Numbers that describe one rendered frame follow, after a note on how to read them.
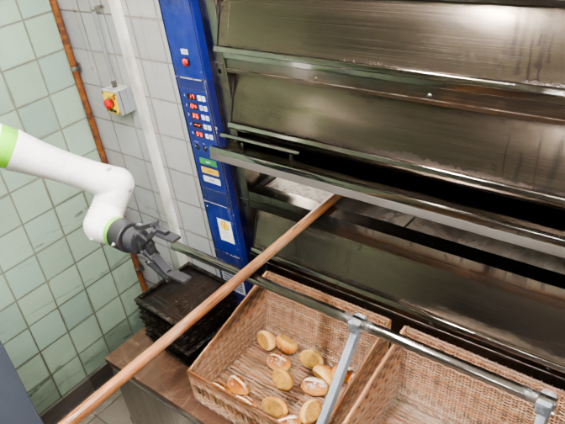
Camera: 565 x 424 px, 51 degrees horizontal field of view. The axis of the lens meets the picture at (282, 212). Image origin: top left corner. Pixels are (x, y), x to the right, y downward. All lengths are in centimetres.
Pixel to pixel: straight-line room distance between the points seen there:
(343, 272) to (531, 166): 80
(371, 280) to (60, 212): 145
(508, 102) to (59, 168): 120
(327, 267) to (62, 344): 147
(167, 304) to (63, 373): 94
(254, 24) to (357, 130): 44
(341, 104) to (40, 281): 166
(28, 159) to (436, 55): 110
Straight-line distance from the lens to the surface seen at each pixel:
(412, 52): 156
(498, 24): 149
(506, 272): 176
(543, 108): 150
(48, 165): 178
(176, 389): 234
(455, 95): 156
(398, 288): 197
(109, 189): 183
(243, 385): 221
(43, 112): 267
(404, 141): 167
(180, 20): 204
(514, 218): 157
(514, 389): 146
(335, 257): 207
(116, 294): 315
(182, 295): 238
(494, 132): 157
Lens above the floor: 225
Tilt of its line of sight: 32 degrees down
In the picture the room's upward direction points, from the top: 8 degrees counter-clockwise
